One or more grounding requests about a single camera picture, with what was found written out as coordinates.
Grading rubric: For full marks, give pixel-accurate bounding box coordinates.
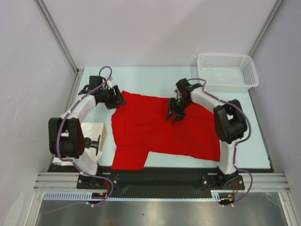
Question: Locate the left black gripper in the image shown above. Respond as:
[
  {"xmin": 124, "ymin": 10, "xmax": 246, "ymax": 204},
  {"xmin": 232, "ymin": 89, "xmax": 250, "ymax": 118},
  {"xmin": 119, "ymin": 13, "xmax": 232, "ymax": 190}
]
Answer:
[{"xmin": 99, "ymin": 85, "xmax": 127, "ymax": 110}]

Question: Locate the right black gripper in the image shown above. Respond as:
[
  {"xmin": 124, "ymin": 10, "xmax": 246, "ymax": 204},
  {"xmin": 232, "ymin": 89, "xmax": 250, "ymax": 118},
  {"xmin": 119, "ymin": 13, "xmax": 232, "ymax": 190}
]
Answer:
[{"xmin": 166, "ymin": 97, "xmax": 192, "ymax": 123}]

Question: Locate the red t shirt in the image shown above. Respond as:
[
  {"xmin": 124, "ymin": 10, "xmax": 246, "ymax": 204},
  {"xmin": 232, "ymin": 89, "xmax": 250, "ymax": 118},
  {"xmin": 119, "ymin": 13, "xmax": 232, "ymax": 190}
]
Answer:
[{"xmin": 111, "ymin": 91, "xmax": 221, "ymax": 170}]

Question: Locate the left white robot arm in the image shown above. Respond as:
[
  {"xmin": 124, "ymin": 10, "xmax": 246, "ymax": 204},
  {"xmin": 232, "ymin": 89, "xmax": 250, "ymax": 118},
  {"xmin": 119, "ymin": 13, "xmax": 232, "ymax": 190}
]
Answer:
[{"xmin": 48, "ymin": 76, "xmax": 127, "ymax": 188}]

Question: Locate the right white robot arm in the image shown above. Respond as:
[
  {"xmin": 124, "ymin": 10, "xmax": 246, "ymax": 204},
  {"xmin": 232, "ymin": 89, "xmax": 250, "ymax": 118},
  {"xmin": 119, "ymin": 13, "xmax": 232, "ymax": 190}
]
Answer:
[{"xmin": 166, "ymin": 78, "xmax": 252, "ymax": 189}]

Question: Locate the white perforated plastic basket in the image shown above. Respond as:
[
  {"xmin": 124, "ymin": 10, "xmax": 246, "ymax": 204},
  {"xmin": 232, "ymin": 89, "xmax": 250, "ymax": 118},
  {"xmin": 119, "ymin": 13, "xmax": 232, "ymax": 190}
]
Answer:
[{"xmin": 197, "ymin": 53, "xmax": 259, "ymax": 92}]

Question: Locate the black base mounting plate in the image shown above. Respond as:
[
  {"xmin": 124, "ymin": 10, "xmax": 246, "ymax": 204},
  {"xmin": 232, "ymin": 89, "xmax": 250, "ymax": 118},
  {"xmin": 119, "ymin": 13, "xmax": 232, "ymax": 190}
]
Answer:
[{"xmin": 48, "ymin": 166, "xmax": 275, "ymax": 200}]

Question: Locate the white slotted cable duct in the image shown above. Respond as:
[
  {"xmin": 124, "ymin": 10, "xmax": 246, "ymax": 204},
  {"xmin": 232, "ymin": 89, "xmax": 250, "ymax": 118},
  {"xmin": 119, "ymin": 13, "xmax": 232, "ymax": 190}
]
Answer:
[{"xmin": 43, "ymin": 190, "xmax": 234, "ymax": 202}]

